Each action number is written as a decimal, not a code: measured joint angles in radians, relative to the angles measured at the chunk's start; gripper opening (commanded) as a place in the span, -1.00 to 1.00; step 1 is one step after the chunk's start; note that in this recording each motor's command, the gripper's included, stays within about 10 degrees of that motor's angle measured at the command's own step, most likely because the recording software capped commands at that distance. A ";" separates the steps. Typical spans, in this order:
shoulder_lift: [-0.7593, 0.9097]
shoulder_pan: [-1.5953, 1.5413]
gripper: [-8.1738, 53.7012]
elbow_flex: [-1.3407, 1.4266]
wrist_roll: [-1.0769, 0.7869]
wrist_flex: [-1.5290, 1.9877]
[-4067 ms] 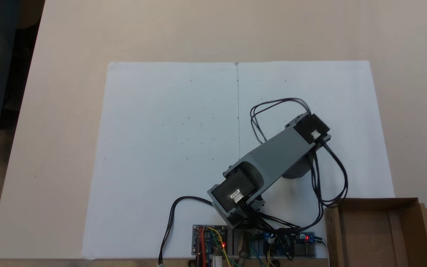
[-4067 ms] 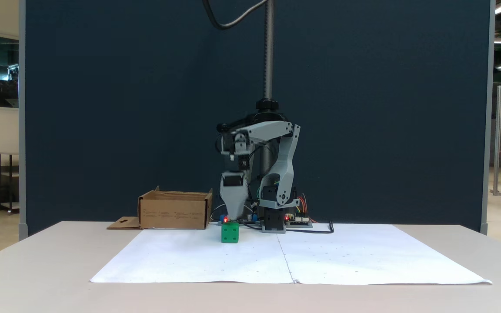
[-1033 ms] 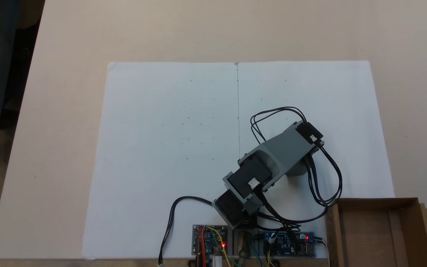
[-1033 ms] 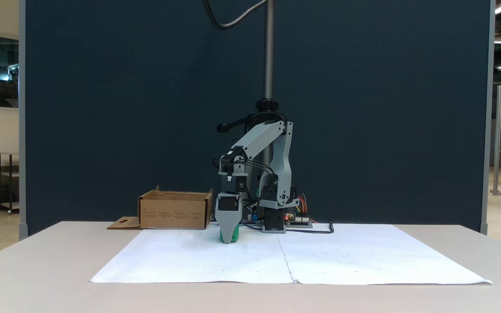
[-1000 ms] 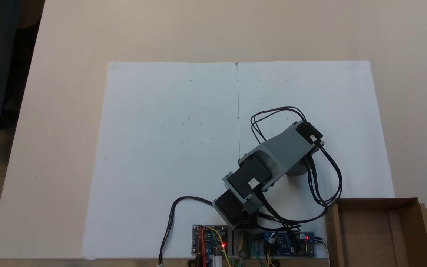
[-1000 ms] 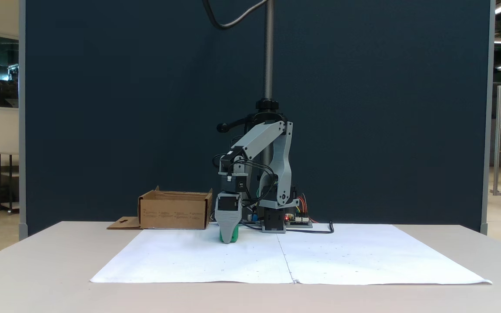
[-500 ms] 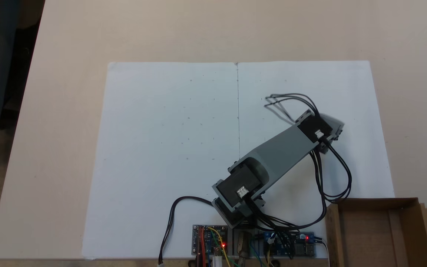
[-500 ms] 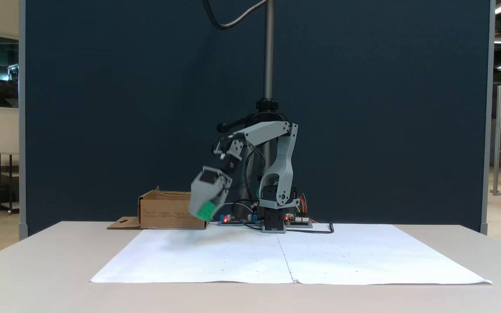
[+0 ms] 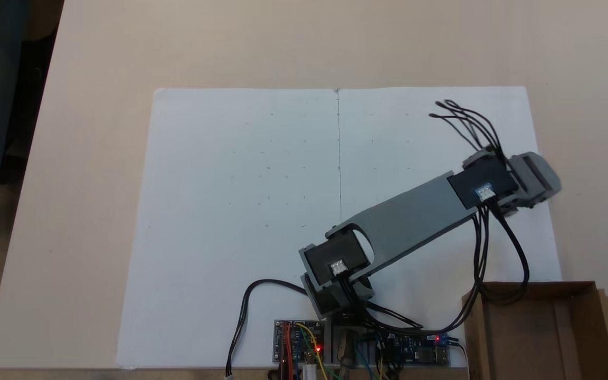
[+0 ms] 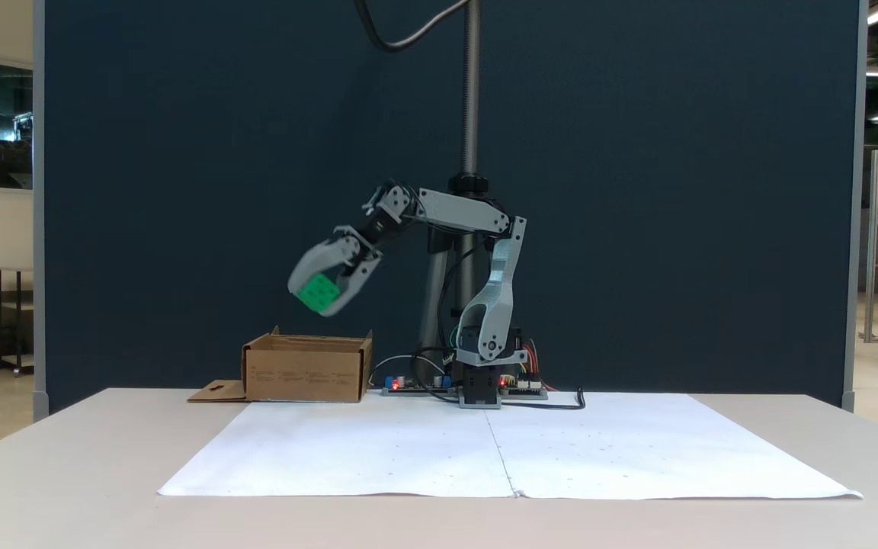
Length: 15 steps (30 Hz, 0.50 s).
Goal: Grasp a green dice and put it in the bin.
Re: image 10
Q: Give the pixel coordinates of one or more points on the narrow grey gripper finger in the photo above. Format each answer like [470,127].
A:
[357,290]

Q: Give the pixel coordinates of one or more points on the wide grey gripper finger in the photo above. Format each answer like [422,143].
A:
[313,259]

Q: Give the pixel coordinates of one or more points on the green die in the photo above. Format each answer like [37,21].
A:
[318,293]

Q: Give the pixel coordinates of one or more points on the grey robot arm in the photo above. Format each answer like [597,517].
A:
[500,290]

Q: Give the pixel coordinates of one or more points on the brown cardboard box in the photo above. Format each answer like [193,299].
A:
[302,375]

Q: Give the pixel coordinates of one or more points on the dark blue circuit board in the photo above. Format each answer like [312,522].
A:
[416,386]

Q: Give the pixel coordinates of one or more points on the dark blue partition panel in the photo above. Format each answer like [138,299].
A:
[180,191]

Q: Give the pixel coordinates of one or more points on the white paper sheet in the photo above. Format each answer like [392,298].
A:
[652,450]
[347,450]

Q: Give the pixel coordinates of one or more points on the black shelf cart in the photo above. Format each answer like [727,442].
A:
[8,320]

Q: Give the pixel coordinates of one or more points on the metal camera stand pole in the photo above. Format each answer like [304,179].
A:
[470,91]

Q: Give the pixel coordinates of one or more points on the wall window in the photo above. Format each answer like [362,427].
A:
[11,126]

